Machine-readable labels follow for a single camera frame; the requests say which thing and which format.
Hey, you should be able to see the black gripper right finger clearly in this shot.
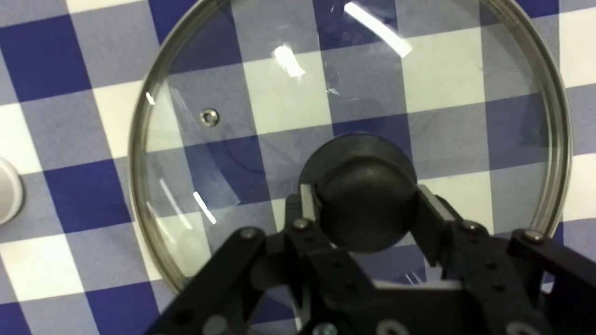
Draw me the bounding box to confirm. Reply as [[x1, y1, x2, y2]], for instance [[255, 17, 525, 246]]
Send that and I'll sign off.
[[413, 187, 596, 335]]

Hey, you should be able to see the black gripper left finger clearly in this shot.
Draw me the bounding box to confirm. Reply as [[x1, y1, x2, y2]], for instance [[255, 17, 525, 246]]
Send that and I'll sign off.
[[147, 194, 372, 335]]

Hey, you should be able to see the glass lid with black knob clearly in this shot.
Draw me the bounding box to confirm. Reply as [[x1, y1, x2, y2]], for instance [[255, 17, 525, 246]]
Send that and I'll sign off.
[[128, 0, 570, 287]]

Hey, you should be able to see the blue white checkered tablecloth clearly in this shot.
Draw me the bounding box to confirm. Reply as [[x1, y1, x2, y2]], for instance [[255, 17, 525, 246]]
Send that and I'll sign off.
[[0, 0, 596, 335]]

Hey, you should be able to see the white round object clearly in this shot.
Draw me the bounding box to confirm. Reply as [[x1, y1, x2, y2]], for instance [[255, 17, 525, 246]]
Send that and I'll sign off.
[[0, 159, 24, 226]]

